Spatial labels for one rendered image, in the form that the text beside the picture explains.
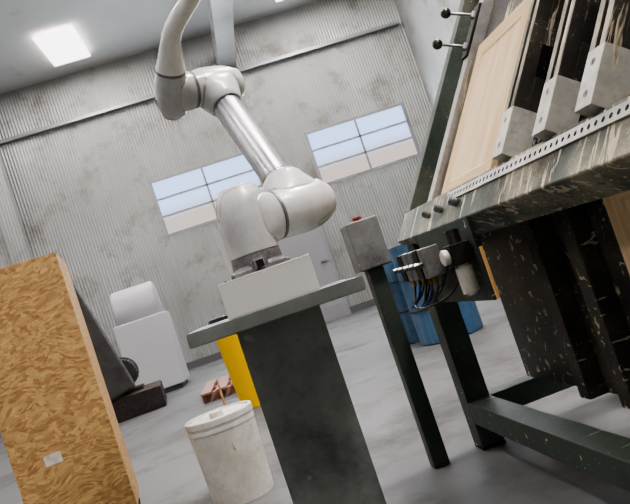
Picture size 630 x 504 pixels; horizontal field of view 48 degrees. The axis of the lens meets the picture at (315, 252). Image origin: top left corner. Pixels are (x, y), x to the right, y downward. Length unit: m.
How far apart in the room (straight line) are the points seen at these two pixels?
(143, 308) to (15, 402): 6.36
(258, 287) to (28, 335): 1.46
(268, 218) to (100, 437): 1.49
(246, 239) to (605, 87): 1.10
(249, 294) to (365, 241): 0.66
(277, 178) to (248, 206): 0.18
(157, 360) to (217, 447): 6.47
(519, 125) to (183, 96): 1.19
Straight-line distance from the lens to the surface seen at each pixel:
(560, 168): 1.51
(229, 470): 3.07
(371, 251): 2.55
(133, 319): 9.54
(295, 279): 2.03
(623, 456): 1.81
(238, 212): 2.10
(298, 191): 2.20
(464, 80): 2.57
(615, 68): 1.48
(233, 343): 5.48
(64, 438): 3.27
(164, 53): 2.47
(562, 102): 1.63
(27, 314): 3.26
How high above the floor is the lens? 0.78
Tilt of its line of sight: 2 degrees up
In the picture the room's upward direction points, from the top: 19 degrees counter-clockwise
